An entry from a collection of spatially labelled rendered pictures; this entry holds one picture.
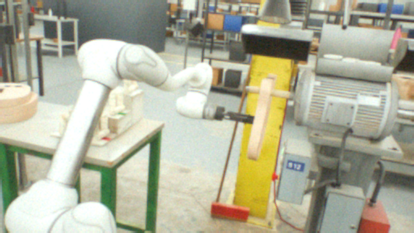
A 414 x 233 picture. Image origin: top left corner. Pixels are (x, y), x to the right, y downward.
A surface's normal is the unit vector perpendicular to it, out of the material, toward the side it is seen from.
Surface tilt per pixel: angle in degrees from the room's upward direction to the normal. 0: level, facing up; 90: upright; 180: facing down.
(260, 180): 90
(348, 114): 90
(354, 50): 90
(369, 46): 90
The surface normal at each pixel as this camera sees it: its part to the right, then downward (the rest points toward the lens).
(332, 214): -0.28, 0.28
